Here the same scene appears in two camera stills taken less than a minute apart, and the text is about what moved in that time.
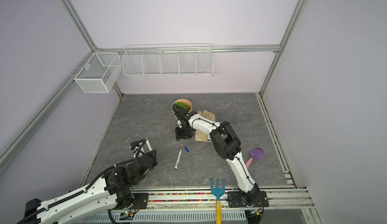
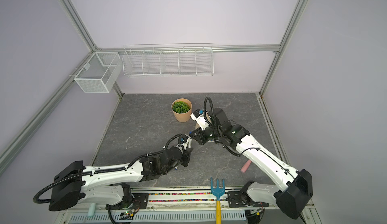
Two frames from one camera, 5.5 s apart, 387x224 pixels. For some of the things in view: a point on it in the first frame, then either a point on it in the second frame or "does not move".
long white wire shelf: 168,60 does not move
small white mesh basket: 100,73 does not move
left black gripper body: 155,162 -> 184,159
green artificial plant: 181,105 does not move
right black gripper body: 183,133 -> 210,134
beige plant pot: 186,101 does not move
